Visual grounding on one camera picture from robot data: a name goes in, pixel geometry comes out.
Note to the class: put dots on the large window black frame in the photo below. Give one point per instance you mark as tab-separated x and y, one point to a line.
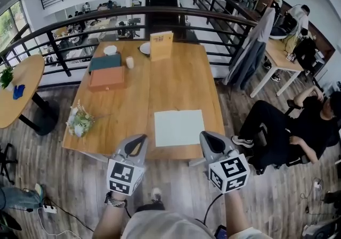
10	25

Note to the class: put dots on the grey hanging coat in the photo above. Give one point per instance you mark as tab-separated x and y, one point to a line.
250	57

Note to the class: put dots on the round wooden table black base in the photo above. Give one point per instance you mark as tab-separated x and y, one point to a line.
29	73

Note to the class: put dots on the white bowl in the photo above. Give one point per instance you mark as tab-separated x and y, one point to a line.
110	50

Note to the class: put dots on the dark green box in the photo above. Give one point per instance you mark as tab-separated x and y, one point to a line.
105	61

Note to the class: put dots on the wooden table white legs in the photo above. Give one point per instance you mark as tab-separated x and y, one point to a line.
165	86
277	57

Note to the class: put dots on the person's left shoe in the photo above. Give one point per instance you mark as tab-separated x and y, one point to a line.
156	194

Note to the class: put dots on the white plate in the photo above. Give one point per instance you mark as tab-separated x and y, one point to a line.
146	48

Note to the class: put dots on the white power strip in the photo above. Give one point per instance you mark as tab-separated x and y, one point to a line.
50	209

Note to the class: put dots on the black metal railing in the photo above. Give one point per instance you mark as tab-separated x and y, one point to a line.
60	57

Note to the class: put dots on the white flower bouquet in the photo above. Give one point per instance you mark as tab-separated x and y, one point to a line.
81	123

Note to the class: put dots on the white wheeled machine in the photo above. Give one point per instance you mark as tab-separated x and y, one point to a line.
322	230

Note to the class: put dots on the black wristwatch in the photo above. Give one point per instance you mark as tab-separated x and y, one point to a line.
108	197

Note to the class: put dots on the orange brown box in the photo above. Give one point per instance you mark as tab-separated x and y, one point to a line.
106	78

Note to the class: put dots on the person's grey shirt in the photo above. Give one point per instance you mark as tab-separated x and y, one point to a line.
165	226

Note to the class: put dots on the small black white block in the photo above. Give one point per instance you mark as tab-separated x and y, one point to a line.
290	57

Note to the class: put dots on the round white basin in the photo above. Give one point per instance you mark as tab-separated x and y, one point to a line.
278	34

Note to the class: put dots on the white cup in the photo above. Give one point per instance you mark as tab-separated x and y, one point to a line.
129	62

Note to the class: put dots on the blue cloth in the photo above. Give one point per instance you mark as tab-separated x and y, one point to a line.
18	92

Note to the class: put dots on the yellow standing menu card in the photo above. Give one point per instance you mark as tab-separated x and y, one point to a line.
161	46

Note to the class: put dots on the black staircase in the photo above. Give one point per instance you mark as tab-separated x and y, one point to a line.
162	1

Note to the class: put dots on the black office chair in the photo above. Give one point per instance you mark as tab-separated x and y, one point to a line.
298	160

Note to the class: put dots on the small potted green plant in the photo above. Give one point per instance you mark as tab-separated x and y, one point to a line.
6	75

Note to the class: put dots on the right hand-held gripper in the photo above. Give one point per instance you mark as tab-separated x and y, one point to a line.
229	174

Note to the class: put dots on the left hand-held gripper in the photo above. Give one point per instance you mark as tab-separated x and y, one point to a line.
122	176

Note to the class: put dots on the person's right forearm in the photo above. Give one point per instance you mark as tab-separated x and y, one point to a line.
237	214

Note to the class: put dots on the person's left forearm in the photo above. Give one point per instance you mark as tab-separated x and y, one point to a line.
109	222

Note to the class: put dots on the person's black trousers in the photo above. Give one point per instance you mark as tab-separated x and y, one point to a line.
150	207

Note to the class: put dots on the black waist device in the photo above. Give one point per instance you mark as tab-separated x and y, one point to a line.
221	232

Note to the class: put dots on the black chair base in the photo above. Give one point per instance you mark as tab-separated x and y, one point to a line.
4	156

